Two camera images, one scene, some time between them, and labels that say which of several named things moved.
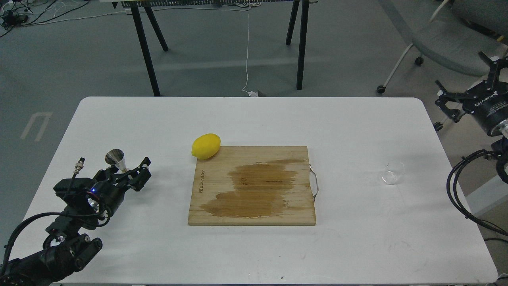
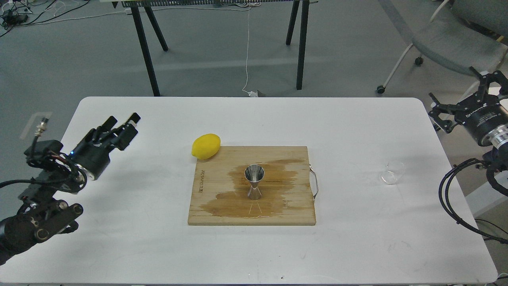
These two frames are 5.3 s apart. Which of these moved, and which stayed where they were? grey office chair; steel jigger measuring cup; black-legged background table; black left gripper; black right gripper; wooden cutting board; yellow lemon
Moved: steel jigger measuring cup; black right gripper; black left gripper
Stayed: yellow lemon; black-legged background table; wooden cutting board; grey office chair
